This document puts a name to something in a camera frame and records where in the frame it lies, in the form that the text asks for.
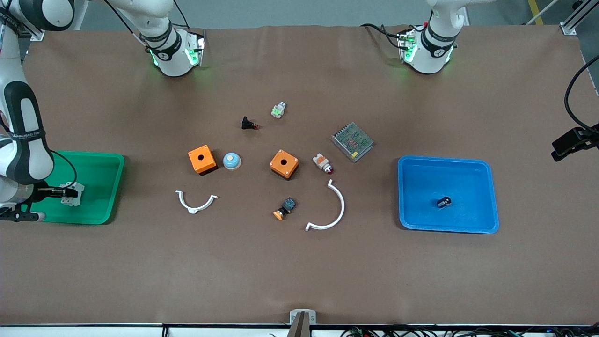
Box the white red circuit breaker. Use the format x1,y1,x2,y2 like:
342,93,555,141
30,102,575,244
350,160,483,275
61,182,86,207

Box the green plastic tray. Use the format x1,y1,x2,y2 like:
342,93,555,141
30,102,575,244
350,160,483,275
19,150,125,225

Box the blue plastic tray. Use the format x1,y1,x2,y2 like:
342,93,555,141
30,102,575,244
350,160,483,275
397,155,500,234

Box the small white arc clamp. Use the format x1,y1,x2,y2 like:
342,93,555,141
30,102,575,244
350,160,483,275
175,190,219,215

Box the metal mesh power supply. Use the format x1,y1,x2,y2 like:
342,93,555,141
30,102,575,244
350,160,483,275
331,122,374,163

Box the orange head push button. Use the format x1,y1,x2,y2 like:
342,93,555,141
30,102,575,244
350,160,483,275
273,197,297,221

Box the large white arc clamp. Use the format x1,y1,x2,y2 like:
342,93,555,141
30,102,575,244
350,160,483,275
305,179,346,232

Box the brown table mat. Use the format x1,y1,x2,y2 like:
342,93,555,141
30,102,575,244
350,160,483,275
0,24,599,326

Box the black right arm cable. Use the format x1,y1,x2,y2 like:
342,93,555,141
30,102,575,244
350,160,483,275
49,149,78,190

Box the aluminium frame profile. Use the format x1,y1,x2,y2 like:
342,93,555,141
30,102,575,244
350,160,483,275
560,0,599,36
21,19,47,42

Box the orange button enclosure box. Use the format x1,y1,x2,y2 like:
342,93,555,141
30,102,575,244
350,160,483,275
270,149,300,180
188,145,218,176

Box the black base cable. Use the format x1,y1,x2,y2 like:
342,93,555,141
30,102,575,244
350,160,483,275
360,22,405,50

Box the black cable bundle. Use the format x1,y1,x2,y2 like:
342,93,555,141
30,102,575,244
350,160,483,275
339,324,599,337

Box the white orange red switch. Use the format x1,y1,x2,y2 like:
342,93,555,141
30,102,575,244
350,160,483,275
313,153,334,175

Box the grey metal bracket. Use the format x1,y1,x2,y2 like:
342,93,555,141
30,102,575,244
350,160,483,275
290,309,317,325

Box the dark camera pole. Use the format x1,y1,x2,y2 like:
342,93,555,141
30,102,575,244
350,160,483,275
286,312,311,337

